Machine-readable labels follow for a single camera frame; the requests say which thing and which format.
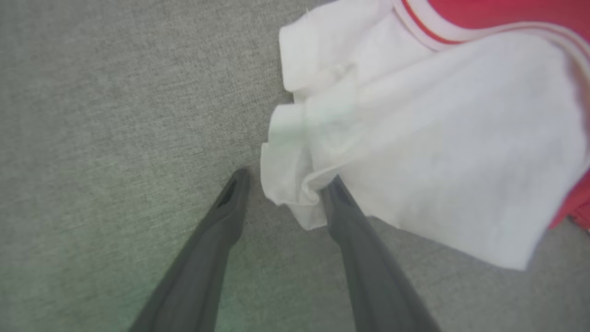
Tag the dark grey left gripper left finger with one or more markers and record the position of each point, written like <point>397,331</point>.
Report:
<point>203,263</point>

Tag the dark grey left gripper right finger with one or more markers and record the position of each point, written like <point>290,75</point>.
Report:
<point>373,272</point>

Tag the red and white shirt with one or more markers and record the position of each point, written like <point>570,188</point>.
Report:
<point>438,138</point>

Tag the grey fabric sofa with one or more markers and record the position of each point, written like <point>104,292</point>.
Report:
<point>92,138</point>

